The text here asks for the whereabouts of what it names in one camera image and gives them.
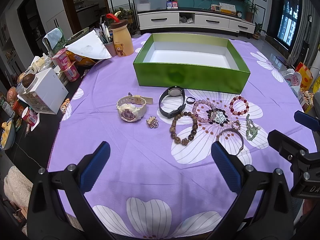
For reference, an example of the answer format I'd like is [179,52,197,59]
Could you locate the white tv cabinet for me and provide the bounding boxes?
[138,10,255,34]

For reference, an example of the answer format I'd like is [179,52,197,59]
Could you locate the gold flower brooch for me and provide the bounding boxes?
[146,116,158,128]

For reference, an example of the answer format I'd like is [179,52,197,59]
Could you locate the cream white sport watch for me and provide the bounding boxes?
[116,93,153,122]

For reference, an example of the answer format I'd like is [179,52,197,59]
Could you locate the blue cloth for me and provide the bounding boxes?
[42,28,63,51]

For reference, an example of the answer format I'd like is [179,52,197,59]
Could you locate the white paper sheet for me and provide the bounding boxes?
[65,30,112,60]

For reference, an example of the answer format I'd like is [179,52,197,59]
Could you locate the yellow orange bag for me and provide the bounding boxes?
[295,62,313,90]

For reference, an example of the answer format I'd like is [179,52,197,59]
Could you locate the pink yogurt cup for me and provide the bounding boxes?
[52,48,71,71]
[63,61,79,82]

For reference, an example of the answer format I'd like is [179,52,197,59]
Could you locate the pen holder cup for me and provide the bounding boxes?
[100,23,117,57]

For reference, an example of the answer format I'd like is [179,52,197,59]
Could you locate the silver bangle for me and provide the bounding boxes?
[216,128,244,155]

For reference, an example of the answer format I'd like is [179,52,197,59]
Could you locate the black white bead ornament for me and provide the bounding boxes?
[206,108,230,127]

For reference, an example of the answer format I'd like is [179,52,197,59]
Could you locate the white small carton box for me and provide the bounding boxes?
[17,68,68,114]

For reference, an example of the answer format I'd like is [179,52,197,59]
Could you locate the black wrist watch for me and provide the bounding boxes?
[158,86,186,119]

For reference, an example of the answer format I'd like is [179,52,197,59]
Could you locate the yellow bear bottle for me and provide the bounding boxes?
[106,13,135,57]

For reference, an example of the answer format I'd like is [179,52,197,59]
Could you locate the red pink bead bracelet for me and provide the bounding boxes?
[228,95,250,116]

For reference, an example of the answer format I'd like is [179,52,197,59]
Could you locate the purple floral tablecloth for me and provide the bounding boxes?
[47,33,318,239]

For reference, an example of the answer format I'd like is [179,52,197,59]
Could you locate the red snack can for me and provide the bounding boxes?
[21,107,38,127]

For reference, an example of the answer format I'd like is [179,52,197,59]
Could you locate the green jade bracelet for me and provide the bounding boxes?
[245,114,262,142]

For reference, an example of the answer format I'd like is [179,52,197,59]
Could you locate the small alarm clock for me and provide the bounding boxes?
[236,11,242,18]

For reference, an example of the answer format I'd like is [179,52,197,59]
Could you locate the clear storage bin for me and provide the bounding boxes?
[133,0,167,12]

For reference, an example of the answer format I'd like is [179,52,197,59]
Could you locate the potted plant by door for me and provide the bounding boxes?
[113,7,138,35]

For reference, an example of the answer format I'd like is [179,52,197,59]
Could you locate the potted plant right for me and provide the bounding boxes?
[244,0,259,23]

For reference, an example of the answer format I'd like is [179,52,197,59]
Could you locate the white plastic bag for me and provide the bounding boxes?
[280,69,302,97]

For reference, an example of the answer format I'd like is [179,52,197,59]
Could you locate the green cardboard box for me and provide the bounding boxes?
[133,33,251,94]

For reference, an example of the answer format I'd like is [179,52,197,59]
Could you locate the brown wooden bead bracelet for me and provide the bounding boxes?
[169,111,199,146]

